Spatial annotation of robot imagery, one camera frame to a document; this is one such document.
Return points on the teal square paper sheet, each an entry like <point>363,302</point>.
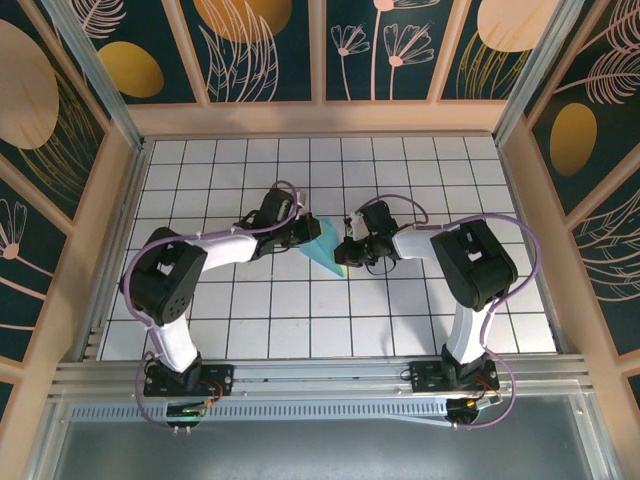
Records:
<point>325,250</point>

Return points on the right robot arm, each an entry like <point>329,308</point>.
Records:
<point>472,270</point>

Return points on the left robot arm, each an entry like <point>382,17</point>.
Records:
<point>165,290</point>

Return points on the grey metal panel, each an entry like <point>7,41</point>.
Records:
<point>320,450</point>

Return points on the aluminium mounting rail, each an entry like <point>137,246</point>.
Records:
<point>320,372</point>

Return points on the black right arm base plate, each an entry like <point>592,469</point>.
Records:
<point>425,375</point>

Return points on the aluminium side rail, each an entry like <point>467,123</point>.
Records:
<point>117,250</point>
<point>535,250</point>

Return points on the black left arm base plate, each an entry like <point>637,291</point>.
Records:
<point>220,372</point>

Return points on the aluminium frame post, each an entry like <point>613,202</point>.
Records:
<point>540,65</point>
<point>100,80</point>

